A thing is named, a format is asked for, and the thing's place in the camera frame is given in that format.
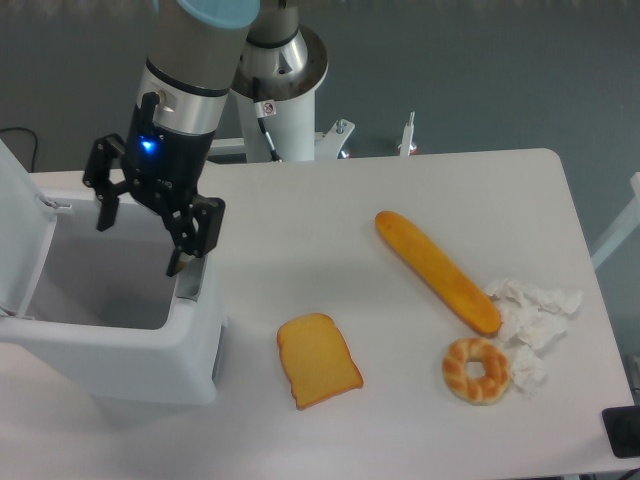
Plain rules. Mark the white frame at right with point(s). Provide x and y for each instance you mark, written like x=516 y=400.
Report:
x=625 y=223

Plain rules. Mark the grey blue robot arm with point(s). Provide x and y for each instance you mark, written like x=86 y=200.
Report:
x=194 y=57

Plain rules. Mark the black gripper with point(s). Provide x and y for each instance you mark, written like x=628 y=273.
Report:
x=161 y=169

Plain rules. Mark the white grey trash can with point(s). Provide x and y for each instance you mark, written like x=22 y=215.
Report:
x=97 y=307

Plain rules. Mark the crumpled white tissue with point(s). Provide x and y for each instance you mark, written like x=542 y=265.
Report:
x=533 y=319

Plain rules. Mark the long orange baguette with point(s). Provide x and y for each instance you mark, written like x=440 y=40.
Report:
x=439 y=272

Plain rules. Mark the orange toast slice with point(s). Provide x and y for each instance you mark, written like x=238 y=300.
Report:
x=316 y=360

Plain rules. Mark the braided ring bread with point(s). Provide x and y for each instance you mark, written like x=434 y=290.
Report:
x=476 y=371

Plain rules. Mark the black device at table edge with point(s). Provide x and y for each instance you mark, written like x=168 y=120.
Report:
x=622 y=429

